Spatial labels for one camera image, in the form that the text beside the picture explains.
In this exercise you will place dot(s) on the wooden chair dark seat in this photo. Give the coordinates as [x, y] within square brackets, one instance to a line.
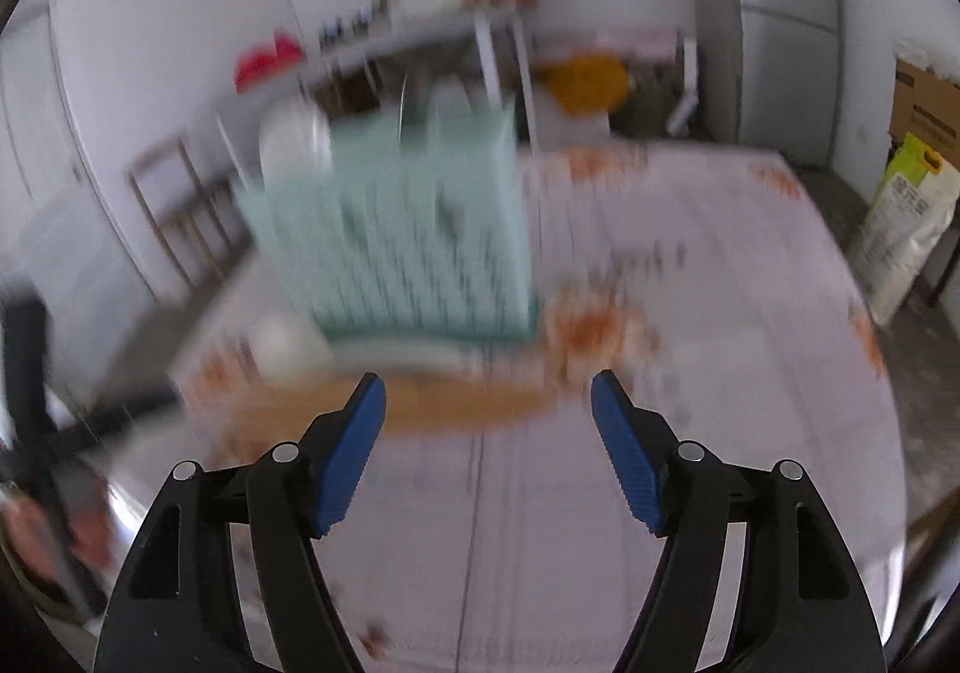
[187, 215]

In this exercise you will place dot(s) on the white door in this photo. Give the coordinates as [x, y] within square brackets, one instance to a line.
[30, 118]

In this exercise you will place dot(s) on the grey refrigerator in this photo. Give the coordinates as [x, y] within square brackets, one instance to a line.
[787, 27]

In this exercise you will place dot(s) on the large cardboard box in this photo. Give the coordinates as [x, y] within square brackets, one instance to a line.
[926, 103]

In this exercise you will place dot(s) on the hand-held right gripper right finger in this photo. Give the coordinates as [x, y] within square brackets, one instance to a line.
[626, 463]

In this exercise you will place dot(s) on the white table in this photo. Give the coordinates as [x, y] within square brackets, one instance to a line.
[420, 31]

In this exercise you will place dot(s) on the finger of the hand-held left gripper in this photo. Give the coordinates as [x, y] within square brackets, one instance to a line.
[120, 418]

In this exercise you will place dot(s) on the red plastic bag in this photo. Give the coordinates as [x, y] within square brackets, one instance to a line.
[266, 61]

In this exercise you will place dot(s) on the floral tablecloth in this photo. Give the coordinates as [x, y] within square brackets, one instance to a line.
[712, 283]

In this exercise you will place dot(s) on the teal plastic utensil holder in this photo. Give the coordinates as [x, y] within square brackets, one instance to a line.
[405, 245]

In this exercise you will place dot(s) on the white ceramic spoon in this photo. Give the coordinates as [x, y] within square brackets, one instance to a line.
[283, 343]
[292, 140]

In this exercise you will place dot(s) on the wooden chopstick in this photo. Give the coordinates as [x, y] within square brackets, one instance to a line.
[465, 406]

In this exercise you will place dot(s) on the white and green rice bag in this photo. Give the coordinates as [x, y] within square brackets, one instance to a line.
[904, 223]

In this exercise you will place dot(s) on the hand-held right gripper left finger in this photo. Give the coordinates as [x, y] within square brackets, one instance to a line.
[349, 463]

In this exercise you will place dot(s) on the yellow plastic bag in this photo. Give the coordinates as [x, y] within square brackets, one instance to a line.
[589, 80]

